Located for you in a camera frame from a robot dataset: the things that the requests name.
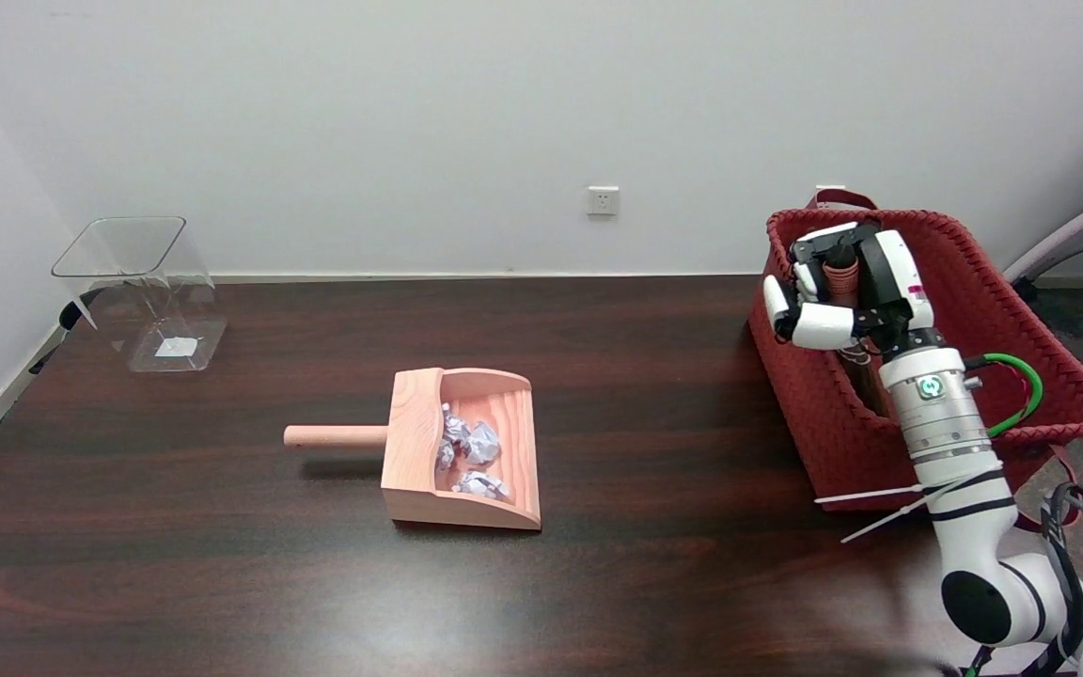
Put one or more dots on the white wall socket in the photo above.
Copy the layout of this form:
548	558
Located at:
828	189
603	200

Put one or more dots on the clear plastic bin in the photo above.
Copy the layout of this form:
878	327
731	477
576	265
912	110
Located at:
175	338

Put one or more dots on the white zip ties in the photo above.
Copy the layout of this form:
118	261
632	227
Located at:
880	494

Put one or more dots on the grey tube with black ends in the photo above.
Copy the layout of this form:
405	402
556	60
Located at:
1082	245

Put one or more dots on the white curved tube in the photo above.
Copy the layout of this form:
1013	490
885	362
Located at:
1077	226

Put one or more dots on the black stand foot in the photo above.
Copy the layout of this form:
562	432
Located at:
69	318

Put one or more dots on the wooden dustpan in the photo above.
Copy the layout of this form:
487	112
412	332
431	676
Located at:
410	442

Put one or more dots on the crumpled white paper ball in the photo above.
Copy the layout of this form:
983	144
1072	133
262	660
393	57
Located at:
455	428
480	485
445	456
481	443

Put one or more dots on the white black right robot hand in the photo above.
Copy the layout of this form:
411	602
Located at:
894	277

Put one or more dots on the red-brown woven storage basket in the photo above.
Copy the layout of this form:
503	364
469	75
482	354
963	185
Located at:
993	282

